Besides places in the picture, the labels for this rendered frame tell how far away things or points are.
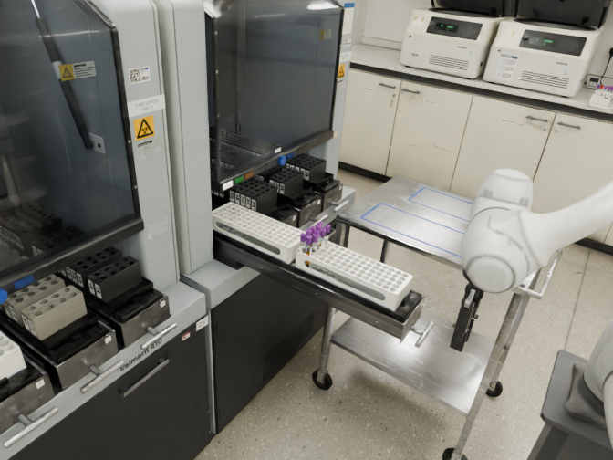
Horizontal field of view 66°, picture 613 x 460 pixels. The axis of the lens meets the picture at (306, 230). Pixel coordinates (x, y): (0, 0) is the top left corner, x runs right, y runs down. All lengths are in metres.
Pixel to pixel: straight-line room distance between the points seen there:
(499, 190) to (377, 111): 2.75
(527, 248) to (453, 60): 2.64
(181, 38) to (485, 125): 2.56
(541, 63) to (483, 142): 0.58
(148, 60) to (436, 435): 1.62
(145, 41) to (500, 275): 0.81
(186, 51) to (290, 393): 1.38
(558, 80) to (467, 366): 1.97
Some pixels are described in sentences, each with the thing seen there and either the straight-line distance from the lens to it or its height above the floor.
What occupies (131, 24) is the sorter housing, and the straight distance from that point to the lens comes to 1.05.
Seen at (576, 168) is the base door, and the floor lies 0.51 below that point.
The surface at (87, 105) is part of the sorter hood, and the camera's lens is 1.00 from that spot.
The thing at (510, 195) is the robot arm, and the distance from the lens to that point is 0.95.
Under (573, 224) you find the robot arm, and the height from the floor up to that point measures 1.21.
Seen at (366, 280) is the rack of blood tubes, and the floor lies 0.86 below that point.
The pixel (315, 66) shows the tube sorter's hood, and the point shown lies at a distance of 1.57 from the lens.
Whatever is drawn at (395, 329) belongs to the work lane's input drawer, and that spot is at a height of 0.78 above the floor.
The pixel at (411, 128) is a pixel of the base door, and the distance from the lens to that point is 3.56.
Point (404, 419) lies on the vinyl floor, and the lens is 2.02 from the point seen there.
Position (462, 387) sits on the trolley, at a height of 0.28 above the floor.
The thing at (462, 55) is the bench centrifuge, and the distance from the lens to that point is 3.37.
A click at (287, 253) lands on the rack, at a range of 1.26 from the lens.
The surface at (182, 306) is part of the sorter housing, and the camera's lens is 1.27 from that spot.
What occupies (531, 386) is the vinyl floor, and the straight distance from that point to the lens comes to 2.35.
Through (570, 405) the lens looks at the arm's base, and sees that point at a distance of 1.27.
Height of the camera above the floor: 1.55
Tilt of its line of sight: 31 degrees down
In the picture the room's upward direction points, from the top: 5 degrees clockwise
